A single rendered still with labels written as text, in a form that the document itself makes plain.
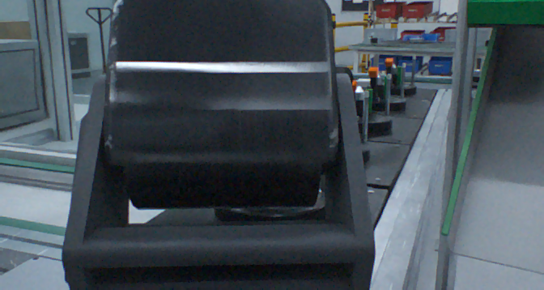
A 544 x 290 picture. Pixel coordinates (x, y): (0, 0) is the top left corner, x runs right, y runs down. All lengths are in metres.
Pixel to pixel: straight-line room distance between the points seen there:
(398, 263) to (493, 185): 0.12
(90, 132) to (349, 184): 0.08
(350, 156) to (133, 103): 0.07
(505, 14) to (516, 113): 0.14
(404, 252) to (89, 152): 0.45
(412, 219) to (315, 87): 0.51
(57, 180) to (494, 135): 0.67
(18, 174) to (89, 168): 0.83
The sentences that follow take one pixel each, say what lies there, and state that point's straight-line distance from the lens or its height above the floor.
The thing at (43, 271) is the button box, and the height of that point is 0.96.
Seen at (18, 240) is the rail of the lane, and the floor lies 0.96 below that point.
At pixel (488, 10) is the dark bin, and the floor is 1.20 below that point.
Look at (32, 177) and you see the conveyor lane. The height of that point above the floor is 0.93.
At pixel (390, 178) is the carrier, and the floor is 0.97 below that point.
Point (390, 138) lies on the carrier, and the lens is 1.00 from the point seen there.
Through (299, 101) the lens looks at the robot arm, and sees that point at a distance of 0.15.
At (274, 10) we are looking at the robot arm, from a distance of 0.17.
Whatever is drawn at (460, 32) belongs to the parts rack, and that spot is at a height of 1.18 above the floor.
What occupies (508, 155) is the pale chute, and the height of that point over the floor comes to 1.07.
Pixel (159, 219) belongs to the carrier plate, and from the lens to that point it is 0.62.
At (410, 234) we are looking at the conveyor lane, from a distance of 0.61.
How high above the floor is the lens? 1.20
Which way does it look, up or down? 14 degrees down
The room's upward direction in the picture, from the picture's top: straight up
